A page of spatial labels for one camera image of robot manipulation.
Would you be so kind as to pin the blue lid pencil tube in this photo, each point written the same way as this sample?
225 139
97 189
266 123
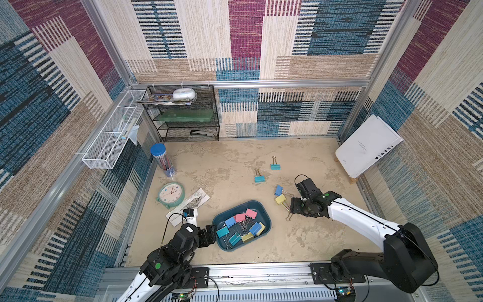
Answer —
159 153

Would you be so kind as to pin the yellow binder clip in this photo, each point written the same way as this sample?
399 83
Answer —
247 236
260 229
282 200

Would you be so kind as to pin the black wire shelf rack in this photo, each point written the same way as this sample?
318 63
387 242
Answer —
174 123

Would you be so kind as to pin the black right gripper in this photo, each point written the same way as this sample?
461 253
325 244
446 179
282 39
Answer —
298 206

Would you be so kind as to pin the white round tape dispenser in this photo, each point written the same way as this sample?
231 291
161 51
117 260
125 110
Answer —
184 94

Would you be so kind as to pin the white item in basket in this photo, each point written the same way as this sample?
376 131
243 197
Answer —
129 130

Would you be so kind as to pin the green round wall clock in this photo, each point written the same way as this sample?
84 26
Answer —
171 195

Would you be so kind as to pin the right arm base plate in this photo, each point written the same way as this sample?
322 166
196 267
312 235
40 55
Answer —
328 273

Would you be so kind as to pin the white wire wall basket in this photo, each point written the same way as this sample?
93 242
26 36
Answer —
107 146

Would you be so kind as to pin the magazines on top shelf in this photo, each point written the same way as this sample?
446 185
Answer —
166 100

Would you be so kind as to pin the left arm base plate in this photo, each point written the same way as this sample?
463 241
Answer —
197 278

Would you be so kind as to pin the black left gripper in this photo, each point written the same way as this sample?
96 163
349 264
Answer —
211 236

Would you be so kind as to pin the blue binder clip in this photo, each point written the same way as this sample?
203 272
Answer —
256 228
230 222
279 190

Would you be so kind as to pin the black stapler on shelf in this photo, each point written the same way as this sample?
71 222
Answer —
201 133

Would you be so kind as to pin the ruler set white package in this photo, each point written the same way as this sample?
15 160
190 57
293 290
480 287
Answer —
195 201

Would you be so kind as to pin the teal binder clip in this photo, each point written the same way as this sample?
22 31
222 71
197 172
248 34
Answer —
222 233
235 236
275 165
258 177

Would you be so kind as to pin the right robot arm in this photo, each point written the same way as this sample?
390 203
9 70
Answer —
405 258

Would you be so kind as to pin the teal plastic storage box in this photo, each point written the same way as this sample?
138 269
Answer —
262 217

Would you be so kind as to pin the pink binder clip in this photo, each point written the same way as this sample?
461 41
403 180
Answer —
241 220
289 216
250 216

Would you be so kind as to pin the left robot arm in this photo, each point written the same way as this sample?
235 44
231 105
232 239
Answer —
140 290

